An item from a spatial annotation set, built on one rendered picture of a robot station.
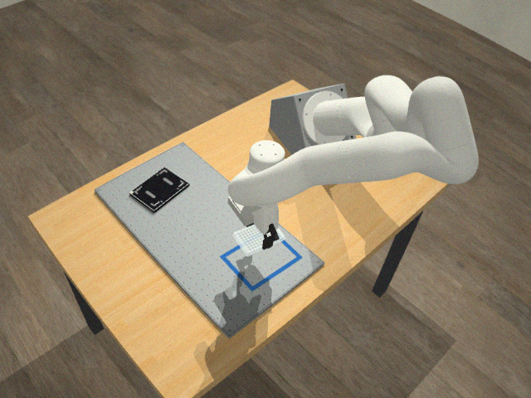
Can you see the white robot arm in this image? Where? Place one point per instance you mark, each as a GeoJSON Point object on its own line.
{"type": "Point", "coordinates": [438, 102]}

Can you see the blue tape outline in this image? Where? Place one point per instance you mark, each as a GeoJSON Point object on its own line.
{"type": "Point", "coordinates": [252, 288]}

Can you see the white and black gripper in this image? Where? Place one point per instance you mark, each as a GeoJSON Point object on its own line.
{"type": "Point", "coordinates": [266, 220]}

